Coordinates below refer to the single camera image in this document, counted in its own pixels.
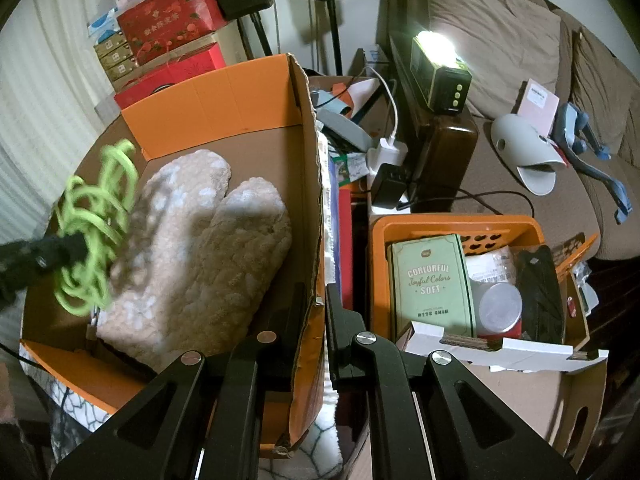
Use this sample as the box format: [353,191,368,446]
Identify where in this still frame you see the brown sofa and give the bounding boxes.
[386,0,639,260]

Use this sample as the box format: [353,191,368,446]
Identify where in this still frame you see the red collection box lower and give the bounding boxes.
[114,42,226,110]

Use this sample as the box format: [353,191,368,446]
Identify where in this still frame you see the green cable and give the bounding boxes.
[53,138,140,318]

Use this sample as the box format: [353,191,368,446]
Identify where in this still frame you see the blue grey gripper tool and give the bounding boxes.
[551,102,635,226]

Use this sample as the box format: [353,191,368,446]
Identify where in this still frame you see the white slipper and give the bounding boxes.
[490,114,565,196]

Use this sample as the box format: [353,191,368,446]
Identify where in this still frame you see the stacked small gold boxes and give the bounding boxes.
[93,32,138,81]

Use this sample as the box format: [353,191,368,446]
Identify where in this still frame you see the patterned white blanket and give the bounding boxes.
[21,360,344,479]

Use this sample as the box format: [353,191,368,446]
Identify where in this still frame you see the dark brown side table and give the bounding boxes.
[390,32,480,214]

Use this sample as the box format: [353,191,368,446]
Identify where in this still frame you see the black pouch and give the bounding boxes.
[514,245,565,344]

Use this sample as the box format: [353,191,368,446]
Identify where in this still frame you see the green tissue box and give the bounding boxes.
[387,234,476,338]

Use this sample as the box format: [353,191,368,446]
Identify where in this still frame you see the beige fuzzy socks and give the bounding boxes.
[96,150,292,372]

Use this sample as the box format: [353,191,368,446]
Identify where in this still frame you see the red gift box upper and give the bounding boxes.
[117,0,228,65]

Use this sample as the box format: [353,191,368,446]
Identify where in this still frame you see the white charger adapter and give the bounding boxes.
[367,138,408,174]

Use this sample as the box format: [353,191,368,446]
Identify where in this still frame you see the black charger adapter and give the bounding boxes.
[370,162,410,209]

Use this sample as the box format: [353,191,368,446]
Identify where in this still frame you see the orange plastic basket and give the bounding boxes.
[368,212,599,340]

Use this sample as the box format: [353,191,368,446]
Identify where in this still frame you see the orange cardboard box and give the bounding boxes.
[21,54,323,457]

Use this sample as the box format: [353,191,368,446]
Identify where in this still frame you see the white round lid jar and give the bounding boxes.
[471,281,523,336]

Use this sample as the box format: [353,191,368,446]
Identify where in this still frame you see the brown cardboard box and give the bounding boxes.
[344,273,611,480]

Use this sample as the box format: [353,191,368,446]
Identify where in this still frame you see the person hand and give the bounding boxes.
[0,363,16,424]

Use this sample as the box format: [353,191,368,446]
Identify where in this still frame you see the pink booklet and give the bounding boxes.
[516,78,560,136]

